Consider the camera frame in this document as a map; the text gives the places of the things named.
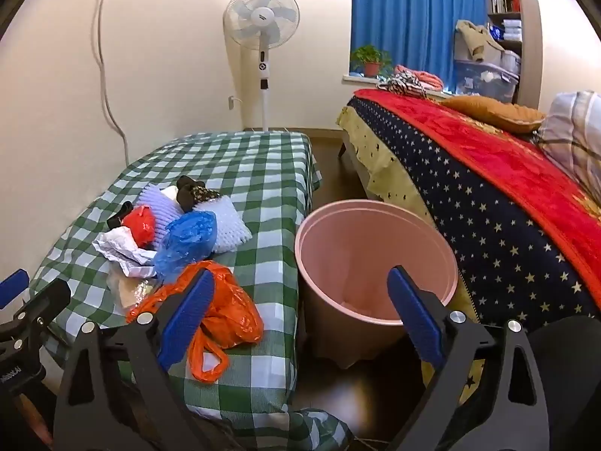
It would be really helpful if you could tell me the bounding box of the dark brown wrapper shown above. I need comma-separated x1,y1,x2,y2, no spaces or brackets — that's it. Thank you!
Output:
176,175,221,212

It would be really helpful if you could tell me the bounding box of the orange pillow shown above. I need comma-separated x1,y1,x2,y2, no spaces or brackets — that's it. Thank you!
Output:
439,95,546,135

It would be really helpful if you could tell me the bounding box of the blue plastic bag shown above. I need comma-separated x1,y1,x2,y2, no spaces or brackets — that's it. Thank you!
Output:
154,210,217,286

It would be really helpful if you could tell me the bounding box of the red blanket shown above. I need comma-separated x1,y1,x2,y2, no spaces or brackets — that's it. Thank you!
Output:
352,88,601,287

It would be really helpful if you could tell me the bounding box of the clear plastic storage box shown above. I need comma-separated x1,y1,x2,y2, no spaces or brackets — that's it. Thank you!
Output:
453,59,521,103

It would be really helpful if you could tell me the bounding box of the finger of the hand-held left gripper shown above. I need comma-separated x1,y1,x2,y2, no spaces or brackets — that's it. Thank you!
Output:
0,269,30,298
13,278,72,335

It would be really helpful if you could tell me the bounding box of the black and white striped cloth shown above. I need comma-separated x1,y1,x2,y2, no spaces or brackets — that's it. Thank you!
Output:
378,73,429,99

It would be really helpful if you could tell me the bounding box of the clear plastic wrapper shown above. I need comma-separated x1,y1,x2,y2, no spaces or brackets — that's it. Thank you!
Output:
108,272,158,315

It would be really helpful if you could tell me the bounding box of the orange plastic bag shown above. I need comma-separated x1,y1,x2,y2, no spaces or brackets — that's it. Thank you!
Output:
127,260,265,383

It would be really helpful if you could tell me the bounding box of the pink cloth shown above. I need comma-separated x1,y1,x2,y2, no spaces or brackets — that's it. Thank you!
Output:
393,64,444,90

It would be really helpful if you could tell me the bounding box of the blue curtain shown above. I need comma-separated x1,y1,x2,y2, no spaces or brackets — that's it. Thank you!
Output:
351,0,489,90

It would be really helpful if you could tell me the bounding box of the white standing fan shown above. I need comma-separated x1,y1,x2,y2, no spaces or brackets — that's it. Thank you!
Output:
223,0,301,132

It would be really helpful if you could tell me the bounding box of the bed with starry blanket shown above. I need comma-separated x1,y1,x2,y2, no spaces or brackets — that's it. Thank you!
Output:
347,96,601,330

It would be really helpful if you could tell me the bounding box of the white foam net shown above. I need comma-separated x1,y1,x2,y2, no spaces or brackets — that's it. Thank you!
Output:
192,195,252,251

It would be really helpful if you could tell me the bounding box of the white paper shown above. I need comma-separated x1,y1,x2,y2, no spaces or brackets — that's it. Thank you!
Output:
92,226,158,279

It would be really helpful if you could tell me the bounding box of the stack of white boxes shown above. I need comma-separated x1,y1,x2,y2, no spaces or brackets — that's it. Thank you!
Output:
488,19,523,41

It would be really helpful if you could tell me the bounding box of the green checked tablecloth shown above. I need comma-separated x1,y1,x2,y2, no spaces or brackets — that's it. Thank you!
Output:
29,130,353,451

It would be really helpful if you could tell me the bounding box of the red plastic bag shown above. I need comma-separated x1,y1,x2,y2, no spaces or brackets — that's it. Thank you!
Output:
121,205,156,249

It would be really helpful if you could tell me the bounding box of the plaid pillow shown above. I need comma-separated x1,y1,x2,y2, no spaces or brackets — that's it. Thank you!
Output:
535,89,601,205

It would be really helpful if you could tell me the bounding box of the yellow star bed skirt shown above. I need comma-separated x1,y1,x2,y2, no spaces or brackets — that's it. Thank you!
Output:
337,106,486,407

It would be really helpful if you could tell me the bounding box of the potted green plant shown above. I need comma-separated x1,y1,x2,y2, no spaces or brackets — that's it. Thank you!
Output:
350,44,393,78

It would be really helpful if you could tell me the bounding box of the lilac foam net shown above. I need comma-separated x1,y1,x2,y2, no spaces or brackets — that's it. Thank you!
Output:
136,184,184,245

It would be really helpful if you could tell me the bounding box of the grey wall cable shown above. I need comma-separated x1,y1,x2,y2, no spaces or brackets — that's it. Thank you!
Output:
91,0,130,167

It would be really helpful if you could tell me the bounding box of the beige jacket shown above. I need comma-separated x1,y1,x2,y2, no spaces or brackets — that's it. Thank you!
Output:
455,20,505,63

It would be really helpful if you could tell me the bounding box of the black plastic piece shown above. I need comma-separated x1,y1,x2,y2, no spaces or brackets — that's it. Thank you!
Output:
107,201,133,229

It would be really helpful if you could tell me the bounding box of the pink plastic bin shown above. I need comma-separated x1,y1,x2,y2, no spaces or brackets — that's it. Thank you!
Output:
294,200,458,369

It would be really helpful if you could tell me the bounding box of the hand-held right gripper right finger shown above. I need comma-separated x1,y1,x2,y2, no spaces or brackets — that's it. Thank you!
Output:
386,265,550,451

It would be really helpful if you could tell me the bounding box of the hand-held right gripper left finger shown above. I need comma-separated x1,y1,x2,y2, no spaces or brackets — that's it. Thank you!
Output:
53,268,236,451

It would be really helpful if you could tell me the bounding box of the wooden bookshelf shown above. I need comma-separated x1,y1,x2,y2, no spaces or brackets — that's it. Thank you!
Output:
483,0,543,104

